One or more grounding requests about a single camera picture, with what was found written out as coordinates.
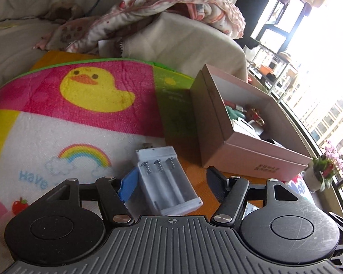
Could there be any pink floral blanket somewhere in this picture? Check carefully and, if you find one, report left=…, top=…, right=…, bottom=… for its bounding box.
left=34, top=0, right=246, bottom=53

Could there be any potted pink flower plant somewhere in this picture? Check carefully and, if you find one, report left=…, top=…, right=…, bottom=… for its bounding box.
left=303, top=140, right=343, bottom=193

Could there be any brown animal figurine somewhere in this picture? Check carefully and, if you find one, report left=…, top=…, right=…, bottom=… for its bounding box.
left=246, top=108, right=265, bottom=127

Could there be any colourful duck blanket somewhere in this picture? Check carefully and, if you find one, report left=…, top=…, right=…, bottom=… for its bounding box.
left=0, top=59, right=217, bottom=272

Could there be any teal green toy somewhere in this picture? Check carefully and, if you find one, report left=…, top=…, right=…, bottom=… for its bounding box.
left=225, top=105, right=245, bottom=120

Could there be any white product box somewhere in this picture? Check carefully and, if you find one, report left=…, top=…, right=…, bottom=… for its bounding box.
left=231, top=119, right=260, bottom=139

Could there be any beige covered sofa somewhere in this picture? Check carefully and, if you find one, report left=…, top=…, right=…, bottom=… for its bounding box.
left=0, top=0, right=247, bottom=88

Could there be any pink cardboard box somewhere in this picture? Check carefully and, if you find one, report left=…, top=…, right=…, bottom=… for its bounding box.
left=190, top=64, right=311, bottom=181

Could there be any metal storage rack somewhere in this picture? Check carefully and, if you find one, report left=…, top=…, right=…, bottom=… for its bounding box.
left=244, top=25, right=299, bottom=102

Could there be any white battery charger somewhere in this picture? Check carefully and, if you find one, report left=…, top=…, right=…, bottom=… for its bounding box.
left=136, top=146, right=203, bottom=216

